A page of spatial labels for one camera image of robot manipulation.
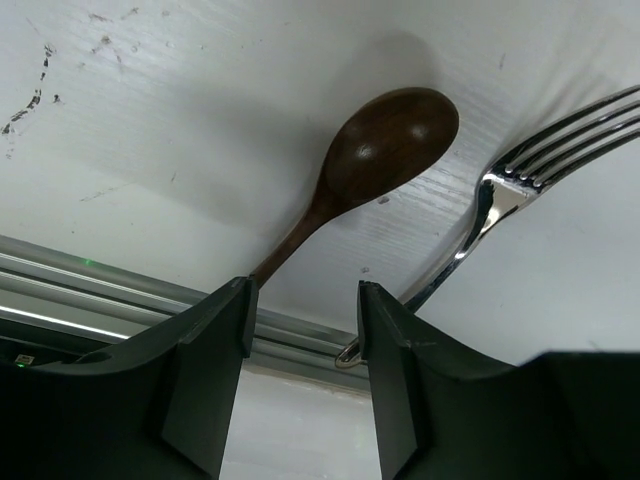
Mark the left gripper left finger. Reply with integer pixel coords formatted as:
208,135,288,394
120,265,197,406
1,277,258,479

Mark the silver fork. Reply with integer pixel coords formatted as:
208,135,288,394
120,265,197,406
334,84,640,371

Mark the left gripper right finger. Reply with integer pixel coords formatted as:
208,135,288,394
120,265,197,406
358,282,639,479

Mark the aluminium rail front edge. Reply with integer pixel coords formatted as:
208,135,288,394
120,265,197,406
1,237,369,391

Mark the brown wooden spoon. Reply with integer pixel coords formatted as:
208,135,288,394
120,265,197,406
251,87,460,288

